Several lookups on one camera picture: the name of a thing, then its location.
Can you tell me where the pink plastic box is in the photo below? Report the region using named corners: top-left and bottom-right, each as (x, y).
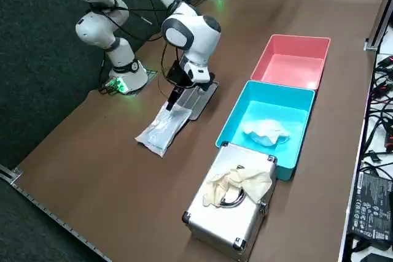
top-left (249, 34), bottom-right (332, 92)

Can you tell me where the used face mask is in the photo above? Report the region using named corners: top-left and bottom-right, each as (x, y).
top-left (241, 118), bottom-right (291, 147)

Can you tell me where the blue plastic box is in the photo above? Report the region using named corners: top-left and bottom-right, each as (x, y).
top-left (214, 80), bottom-right (317, 182)

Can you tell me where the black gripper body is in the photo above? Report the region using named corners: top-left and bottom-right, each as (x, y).
top-left (167, 58), bottom-right (198, 90)

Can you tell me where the grey metal tray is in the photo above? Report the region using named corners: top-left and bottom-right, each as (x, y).
top-left (171, 80), bottom-right (220, 121)

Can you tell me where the chrome case handle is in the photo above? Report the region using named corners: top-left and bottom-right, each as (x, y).
top-left (219, 189), bottom-right (249, 210)

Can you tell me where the metal post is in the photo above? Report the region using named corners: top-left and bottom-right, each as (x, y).
top-left (364, 0), bottom-right (393, 52)

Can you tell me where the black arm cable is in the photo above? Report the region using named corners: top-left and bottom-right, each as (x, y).
top-left (91, 0), bottom-right (173, 44)

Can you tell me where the crumpled cream rubber glove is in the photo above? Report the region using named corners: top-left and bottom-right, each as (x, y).
top-left (201, 164), bottom-right (274, 209)

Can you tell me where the labelled black power adapter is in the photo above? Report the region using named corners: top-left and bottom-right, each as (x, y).
top-left (348, 169), bottom-right (393, 247)

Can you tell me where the aluminium case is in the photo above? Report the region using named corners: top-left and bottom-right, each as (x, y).
top-left (181, 141), bottom-right (279, 259)

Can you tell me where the new face mask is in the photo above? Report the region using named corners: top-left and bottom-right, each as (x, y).
top-left (134, 101), bottom-right (194, 158)

